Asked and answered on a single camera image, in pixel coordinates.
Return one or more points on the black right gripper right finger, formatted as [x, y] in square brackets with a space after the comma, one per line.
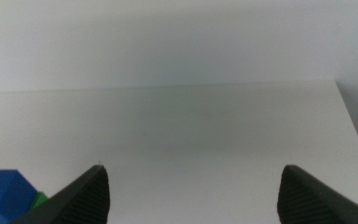
[309, 202]

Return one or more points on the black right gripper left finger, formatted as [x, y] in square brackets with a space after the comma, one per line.
[79, 202]

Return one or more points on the green cube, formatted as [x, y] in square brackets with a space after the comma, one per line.
[39, 199]

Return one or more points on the blue cube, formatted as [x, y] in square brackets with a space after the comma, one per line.
[5, 196]

